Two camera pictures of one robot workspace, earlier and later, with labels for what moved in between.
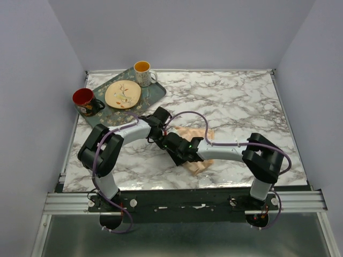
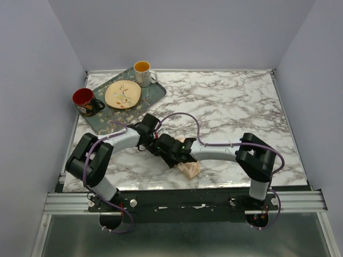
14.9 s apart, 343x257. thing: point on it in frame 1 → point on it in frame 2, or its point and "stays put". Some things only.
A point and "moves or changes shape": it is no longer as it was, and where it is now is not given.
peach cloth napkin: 194,133 moves or changes shape
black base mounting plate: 183,205 stays put
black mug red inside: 85,104 stays put
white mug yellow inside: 144,76 stays put
